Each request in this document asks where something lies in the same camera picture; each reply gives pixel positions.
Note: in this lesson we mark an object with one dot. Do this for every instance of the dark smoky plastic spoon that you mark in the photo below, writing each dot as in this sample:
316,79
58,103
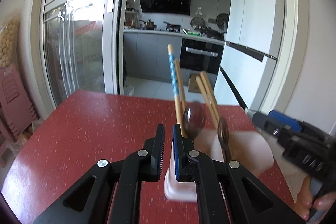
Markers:
223,136

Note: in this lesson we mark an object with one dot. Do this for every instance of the pink plastic stool stack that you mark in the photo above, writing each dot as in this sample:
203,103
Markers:
17,111

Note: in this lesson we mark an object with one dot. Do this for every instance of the beige plastic utensil holder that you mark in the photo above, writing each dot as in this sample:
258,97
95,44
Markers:
248,148

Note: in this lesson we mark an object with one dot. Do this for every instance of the grey lower kitchen cabinets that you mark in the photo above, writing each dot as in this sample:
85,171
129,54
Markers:
146,54

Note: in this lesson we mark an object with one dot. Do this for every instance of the white refrigerator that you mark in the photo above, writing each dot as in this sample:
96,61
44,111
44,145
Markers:
252,44

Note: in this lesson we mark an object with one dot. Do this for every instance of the long bamboo chopstick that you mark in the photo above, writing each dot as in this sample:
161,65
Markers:
206,99

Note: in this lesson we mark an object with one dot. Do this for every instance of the cardboard box on floor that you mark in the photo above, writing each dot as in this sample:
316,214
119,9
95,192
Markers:
192,84

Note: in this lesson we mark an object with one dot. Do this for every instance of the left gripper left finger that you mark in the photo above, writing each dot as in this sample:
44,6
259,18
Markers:
110,192

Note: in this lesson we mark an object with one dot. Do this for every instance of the glass sliding door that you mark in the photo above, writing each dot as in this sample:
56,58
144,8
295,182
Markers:
79,47

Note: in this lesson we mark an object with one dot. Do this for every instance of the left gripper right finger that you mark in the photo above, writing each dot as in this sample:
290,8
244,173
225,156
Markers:
237,196

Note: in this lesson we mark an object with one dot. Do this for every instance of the blue patterned bamboo chopstick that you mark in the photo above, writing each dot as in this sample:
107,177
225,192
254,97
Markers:
175,85

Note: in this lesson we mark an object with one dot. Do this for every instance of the bag of yellow balls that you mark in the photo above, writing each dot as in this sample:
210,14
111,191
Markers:
8,41

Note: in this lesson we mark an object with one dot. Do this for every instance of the dark translucent plastic spoon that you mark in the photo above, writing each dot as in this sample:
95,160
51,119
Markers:
193,119

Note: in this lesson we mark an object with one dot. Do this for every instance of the plain bamboo chopstick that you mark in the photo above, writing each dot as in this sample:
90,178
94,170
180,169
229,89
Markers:
180,84

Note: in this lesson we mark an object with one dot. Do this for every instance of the black wok pan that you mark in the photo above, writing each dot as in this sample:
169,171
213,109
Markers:
172,27

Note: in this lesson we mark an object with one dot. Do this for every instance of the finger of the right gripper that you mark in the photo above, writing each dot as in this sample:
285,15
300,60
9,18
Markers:
265,123
294,124

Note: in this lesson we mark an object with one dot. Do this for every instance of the black built-in oven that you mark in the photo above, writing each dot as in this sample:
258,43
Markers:
199,56

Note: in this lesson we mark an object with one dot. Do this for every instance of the cooking pot on stove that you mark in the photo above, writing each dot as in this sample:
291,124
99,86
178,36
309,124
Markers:
148,25

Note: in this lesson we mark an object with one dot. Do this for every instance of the person's right hand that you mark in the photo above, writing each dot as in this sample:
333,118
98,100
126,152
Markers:
305,202

